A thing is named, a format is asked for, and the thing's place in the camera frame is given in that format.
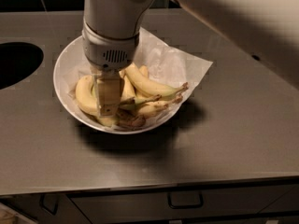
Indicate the top right yellow banana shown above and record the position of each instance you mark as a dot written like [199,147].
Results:
[150,87]

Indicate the grey drawer front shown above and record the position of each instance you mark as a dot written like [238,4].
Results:
[229,203]

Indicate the round black sink hole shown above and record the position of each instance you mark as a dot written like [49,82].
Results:
[18,60]

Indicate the white paper liner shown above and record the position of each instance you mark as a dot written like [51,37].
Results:
[169,65]

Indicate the middle yellow banana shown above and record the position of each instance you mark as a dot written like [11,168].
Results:
[129,100]

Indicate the left front yellow banana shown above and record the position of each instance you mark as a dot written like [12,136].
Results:
[84,96]

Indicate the yellow banana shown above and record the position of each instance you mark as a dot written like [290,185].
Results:
[150,87]
[129,100]
[84,96]

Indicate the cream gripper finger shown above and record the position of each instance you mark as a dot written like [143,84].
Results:
[107,85]

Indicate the black drawer handle centre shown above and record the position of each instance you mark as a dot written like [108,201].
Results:
[185,199]

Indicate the lower right short banana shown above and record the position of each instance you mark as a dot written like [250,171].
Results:
[153,109]

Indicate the black drawer handle left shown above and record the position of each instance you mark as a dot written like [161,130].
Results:
[49,203]

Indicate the white bowl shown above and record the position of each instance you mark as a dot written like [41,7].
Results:
[69,68]

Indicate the black drawer handle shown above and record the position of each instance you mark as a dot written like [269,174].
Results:
[49,203]
[185,199]

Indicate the small banana far right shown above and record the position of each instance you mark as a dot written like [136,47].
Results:
[144,71]

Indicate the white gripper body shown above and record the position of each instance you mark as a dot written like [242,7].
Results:
[109,51]

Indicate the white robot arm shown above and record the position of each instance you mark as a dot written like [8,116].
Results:
[267,30]

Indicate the bottom banana with brown stem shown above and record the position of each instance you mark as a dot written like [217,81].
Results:
[122,119]

